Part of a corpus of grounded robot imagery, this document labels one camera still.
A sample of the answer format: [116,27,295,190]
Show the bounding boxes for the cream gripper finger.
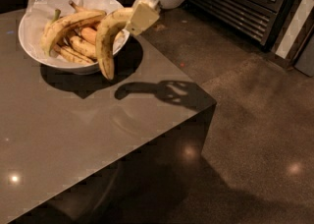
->
[125,1,160,35]

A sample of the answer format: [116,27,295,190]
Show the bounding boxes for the large yellow spotted banana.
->
[95,8,132,81]

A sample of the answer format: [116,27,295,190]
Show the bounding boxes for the small banana at bowl bottom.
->
[67,33,96,59]

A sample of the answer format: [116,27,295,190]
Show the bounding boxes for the white ceramic bowl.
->
[18,0,131,76]

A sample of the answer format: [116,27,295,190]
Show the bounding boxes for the long yellow banana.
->
[43,10,106,56]

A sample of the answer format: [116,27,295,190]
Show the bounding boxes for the green-stemmed banana at left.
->
[40,9,61,52]

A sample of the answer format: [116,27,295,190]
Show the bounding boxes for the white paper bowl liner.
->
[23,0,131,71]

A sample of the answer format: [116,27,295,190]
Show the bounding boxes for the black glass-door refrigerator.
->
[185,0,313,51]

